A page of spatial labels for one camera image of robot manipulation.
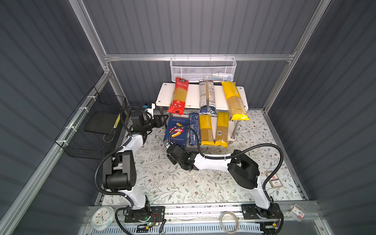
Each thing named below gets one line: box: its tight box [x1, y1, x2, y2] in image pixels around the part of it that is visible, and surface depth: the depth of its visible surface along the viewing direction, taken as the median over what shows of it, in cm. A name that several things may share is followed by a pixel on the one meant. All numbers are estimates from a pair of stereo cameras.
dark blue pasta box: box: [163, 117, 190, 147], surface depth 94 cm
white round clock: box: [90, 205, 116, 232], surface depth 72 cm
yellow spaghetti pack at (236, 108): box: [221, 81, 251, 121], surface depth 75 cm
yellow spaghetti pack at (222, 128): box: [214, 111, 230, 148], surface depth 97 cm
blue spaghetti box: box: [188, 112, 202, 146], surface depth 101 cm
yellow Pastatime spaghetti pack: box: [199, 114, 215, 146], surface depth 99 cm
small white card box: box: [265, 172, 283, 188], surface depth 84 cm
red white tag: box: [289, 203, 306, 222], surface depth 74 cm
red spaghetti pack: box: [167, 76, 189, 117], surface depth 78 cm
